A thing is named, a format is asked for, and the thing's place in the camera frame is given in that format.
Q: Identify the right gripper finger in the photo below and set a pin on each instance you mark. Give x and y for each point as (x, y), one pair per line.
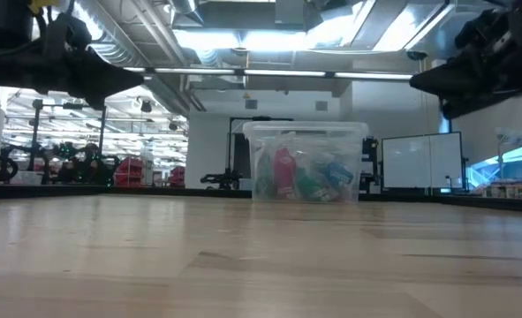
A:
(446, 79)
(457, 108)

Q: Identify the blue elastic bandage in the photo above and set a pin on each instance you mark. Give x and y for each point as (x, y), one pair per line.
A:
(338, 174)

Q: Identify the dark green round roll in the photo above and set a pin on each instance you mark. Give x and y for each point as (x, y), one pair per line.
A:
(264, 176)

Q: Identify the black hanging spotlight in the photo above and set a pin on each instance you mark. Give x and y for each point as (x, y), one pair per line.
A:
(146, 106)

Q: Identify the black background robot stand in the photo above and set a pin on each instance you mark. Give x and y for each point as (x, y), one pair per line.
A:
(84, 163)

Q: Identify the white whiteboard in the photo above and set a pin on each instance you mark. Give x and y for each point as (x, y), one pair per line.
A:
(419, 159)

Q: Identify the red storage shelf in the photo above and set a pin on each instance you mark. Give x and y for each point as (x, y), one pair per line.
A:
(177, 176)
(130, 172)

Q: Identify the black shelf cart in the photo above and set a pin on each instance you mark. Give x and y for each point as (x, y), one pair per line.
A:
(371, 152)

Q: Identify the clear plastic storage box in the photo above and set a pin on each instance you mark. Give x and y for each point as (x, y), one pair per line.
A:
(309, 132)

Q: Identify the long ceiling light bar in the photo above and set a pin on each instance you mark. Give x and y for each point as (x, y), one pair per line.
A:
(265, 73)

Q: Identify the green looped item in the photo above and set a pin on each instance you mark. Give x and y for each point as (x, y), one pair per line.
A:
(309, 185)

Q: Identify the red bottle-shaped item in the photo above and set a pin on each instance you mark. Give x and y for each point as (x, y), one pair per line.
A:
(285, 172)

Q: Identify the black ceiling dome camera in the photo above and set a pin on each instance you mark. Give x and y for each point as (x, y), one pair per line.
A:
(417, 55)

